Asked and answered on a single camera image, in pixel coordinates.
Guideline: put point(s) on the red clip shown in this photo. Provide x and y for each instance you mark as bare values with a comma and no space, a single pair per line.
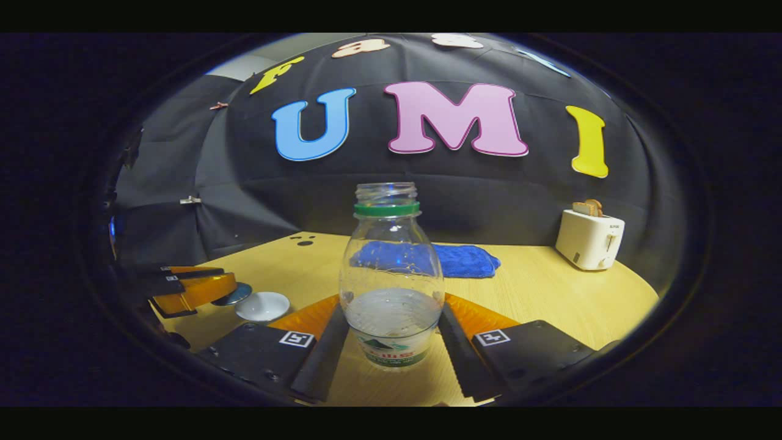
218,106

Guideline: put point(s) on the blue towel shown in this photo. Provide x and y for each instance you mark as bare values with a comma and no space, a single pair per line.
467,260

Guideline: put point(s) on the black backdrop cloth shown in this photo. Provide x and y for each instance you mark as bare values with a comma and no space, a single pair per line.
275,195

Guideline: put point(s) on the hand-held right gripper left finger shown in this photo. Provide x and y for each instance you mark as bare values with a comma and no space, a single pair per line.
317,366

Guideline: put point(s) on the brown bread slice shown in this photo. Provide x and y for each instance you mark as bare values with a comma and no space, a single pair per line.
595,206

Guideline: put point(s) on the pale bread slice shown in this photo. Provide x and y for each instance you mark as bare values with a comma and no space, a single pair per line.
580,208

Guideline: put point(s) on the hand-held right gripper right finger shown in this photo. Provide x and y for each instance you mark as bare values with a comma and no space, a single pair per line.
464,366

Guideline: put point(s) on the white toaster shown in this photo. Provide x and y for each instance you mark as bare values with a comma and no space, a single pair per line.
586,241

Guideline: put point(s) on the clear plastic water bottle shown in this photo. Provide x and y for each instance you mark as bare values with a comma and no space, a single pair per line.
391,269

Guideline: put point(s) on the silver metal clip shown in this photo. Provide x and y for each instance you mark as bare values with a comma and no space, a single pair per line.
190,200

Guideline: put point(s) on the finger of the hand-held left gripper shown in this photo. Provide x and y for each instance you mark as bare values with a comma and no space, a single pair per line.
195,296
177,272

